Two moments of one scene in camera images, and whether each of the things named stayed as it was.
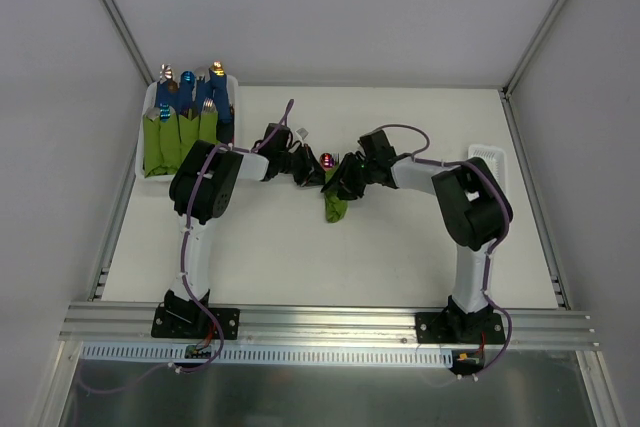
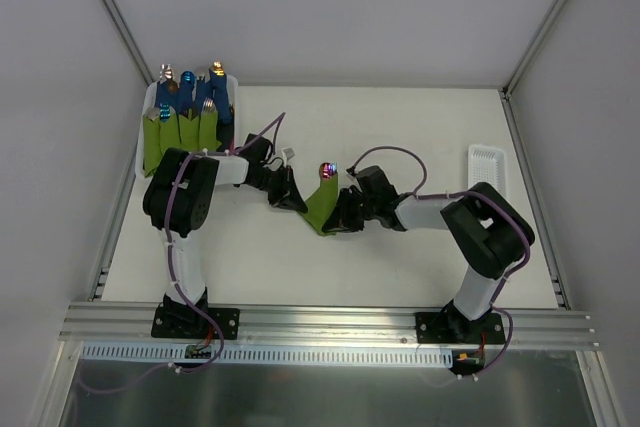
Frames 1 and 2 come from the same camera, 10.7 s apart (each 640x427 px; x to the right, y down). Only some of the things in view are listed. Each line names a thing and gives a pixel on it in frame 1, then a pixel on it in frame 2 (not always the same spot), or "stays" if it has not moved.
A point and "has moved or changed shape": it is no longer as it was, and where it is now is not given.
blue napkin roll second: x=187 y=82 stays
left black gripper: x=304 y=165 to x=280 y=187
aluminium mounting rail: x=278 y=325 stays
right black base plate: x=445 y=327 stays
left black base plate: x=195 y=323 stays
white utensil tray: x=494 y=156 stays
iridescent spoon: x=327 y=160 has moved or changed shape
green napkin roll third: x=189 y=132 stays
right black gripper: x=350 y=177 to x=351 y=208
